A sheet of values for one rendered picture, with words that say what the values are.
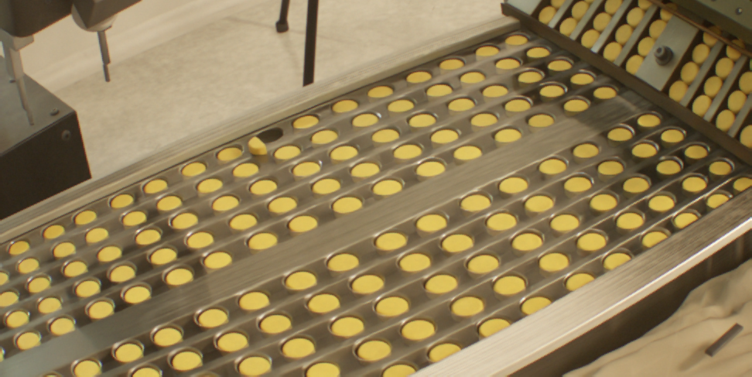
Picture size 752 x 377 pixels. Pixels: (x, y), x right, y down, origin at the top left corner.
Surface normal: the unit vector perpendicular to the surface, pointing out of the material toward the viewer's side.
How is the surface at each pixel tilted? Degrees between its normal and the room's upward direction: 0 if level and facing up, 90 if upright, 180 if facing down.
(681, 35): 38
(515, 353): 0
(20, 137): 0
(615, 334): 90
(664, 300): 90
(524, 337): 0
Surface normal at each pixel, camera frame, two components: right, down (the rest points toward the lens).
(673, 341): 0.02, -0.82
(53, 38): 0.51, 0.40
